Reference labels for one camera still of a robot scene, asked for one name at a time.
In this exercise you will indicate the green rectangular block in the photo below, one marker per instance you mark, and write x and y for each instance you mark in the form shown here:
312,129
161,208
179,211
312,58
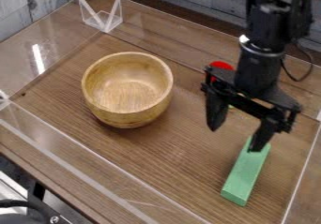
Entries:
244,174

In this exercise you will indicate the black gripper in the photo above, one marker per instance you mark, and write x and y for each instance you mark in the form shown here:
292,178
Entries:
254,92

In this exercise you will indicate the clear acrylic corner bracket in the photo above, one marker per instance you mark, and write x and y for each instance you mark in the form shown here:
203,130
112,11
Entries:
102,20

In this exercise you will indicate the red toy strawberry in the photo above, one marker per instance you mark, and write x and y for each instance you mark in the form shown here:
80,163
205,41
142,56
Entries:
221,65

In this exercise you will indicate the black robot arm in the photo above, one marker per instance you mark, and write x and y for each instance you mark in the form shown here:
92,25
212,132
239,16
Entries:
278,22

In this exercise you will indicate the brown wooden bowl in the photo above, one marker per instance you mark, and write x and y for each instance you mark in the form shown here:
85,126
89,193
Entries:
128,88

